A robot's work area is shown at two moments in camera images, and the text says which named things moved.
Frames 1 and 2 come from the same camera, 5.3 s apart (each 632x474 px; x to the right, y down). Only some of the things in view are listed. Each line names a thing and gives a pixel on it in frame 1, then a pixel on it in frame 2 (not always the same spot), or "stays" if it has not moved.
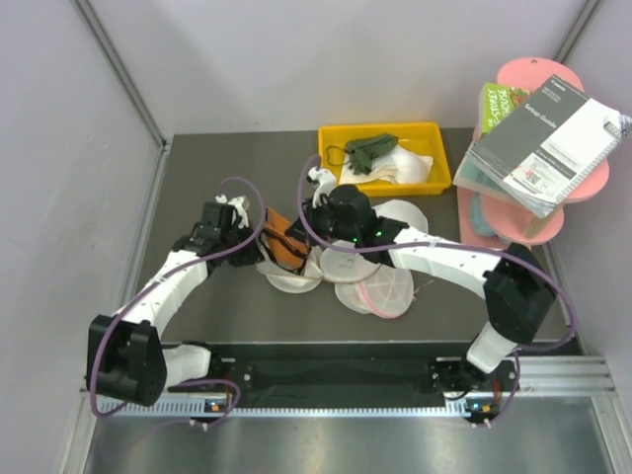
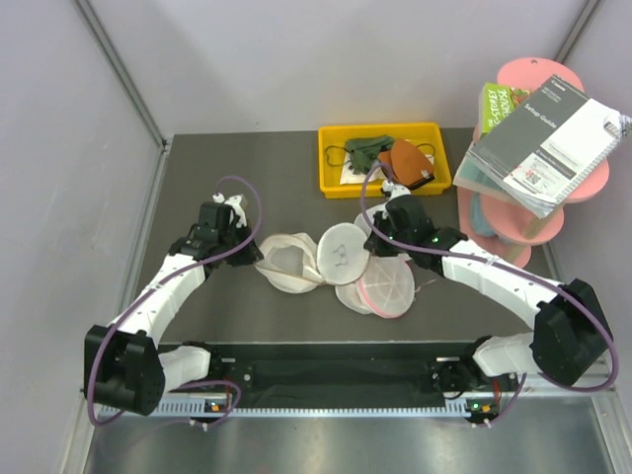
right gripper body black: x=324 y=224 → x=382 y=245
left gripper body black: x=243 y=257 stays
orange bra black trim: x=286 y=251 → x=407 y=164
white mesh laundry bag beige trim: x=338 y=261 stays
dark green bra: x=363 y=150 stays
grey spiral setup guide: x=539 y=155 stays
